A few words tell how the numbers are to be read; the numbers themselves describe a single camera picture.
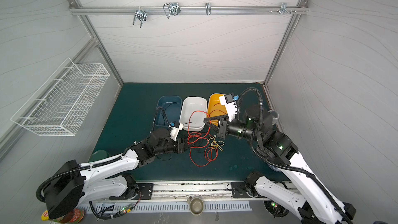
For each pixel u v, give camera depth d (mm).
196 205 692
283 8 764
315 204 378
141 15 793
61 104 684
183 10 794
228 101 492
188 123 934
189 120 987
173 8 764
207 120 543
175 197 720
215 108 1060
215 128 962
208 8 782
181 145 687
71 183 405
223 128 472
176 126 727
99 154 749
